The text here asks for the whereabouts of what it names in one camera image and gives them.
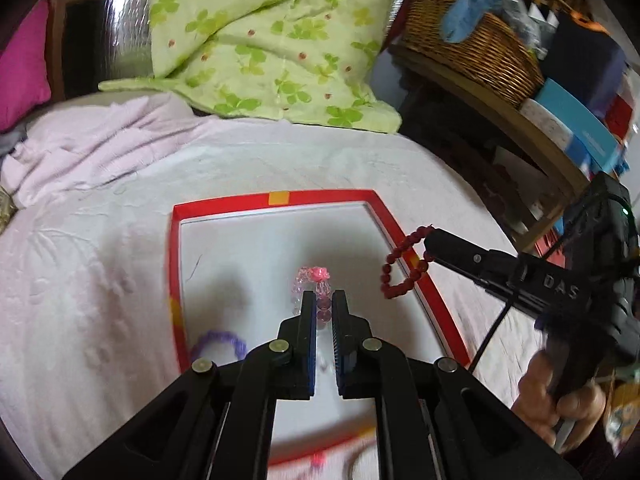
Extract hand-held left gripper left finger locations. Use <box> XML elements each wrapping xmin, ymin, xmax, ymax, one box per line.
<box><xmin>62</xmin><ymin>290</ymin><xmax>318</xmax><ymax>480</ymax></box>

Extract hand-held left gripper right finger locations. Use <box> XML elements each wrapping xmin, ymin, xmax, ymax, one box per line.
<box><xmin>331</xmin><ymin>290</ymin><xmax>583</xmax><ymax>480</ymax></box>

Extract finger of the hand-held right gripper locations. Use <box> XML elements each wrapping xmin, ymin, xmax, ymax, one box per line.
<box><xmin>431</xmin><ymin>229</ymin><xmax>522</xmax><ymax>267</ymax></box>
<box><xmin>423</xmin><ymin>240</ymin><xmax>507</xmax><ymax>293</ymax></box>

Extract clear pink bead bracelet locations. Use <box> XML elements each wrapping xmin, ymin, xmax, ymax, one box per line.
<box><xmin>291</xmin><ymin>266</ymin><xmax>334</xmax><ymax>329</ymax></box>

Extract dark red bead bracelet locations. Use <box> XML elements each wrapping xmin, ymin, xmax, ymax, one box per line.
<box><xmin>381</xmin><ymin>225</ymin><xmax>437</xmax><ymax>299</ymax></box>

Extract red-rimmed white tray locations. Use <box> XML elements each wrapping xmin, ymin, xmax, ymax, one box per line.
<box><xmin>167</xmin><ymin>189</ymin><xmax>473</xmax><ymax>469</ymax></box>

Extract person's right hand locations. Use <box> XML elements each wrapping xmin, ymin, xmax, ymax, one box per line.
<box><xmin>515</xmin><ymin>349</ymin><xmax>608</xmax><ymax>455</ymax></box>

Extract wooden side table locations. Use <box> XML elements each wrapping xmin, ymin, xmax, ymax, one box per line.
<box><xmin>390</xmin><ymin>42</ymin><xmax>601</xmax><ymax>256</ymax></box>

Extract white patterned box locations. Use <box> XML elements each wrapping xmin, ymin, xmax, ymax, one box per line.
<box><xmin>520</xmin><ymin>97</ymin><xmax>574</xmax><ymax>149</ymax></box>

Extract blue box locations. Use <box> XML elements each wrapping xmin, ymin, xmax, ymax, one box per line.
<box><xmin>535</xmin><ymin>77</ymin><xmax>627</xmax><ymax>177</ymax></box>

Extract wicker basket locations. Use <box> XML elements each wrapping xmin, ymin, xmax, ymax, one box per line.
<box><xmin>400</xmin><ymin>0</ymin><xmax>546</xmax><ymax>109</ymax></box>

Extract dark navy box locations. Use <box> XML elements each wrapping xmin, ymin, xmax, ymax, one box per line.
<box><xmin>540</xmin><ymin>10</ymin><xmax>629</xmax><ymax>111</ymax></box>

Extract blue cloth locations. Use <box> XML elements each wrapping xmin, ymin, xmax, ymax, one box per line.
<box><xmin>440</xmin><ymin>0</ymin><xmax>512</xmax><ymax>44</ymax></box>

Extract crumpled pale pink blanket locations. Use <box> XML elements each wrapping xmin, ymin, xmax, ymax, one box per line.
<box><xmin>0</xmin><ymin>92</ymin><xmax>201</xmax><ymax>208</ymax></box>

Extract green floral quilt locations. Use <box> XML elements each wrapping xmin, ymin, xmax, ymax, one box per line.
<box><xmin>98</xmin><ymin>0</ymin><xmax>414</xmax><ymax>134</ymax></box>

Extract small patterned cushion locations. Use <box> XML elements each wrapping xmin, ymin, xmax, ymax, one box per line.
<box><xmin>0</xmin><ymin>187</ymin><xmax>19</xmax><ymax>234</ymax></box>

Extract silver foil panel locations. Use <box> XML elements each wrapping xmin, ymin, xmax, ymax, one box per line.
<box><xmin>107</xmin><ymin>0</ymin><xmax>154</xmax><ymax>82</ymax></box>

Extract grey cloth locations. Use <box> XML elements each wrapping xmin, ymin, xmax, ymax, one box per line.
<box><xmin>0</xmin><ymin>127</ymin><xmax>27</xmax><ymax>162</ymax></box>

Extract magenta pillow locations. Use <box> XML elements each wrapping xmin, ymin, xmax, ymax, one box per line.
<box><xmin>0</xmin><ymin>0</ymin><xmax>54</xmax><ymax>134</ymax></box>

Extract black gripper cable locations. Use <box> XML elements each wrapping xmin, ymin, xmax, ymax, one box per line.
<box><xmin>467</xmin><ymin>192</ymin><xmax>603</xmax><ymax>377</ymax></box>

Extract purple bead bracelet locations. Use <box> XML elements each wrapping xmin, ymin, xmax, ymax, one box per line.
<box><xmin>189</xmin><ymin>329</ymin><xmax>249</xmax><ymax>369</ymax></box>

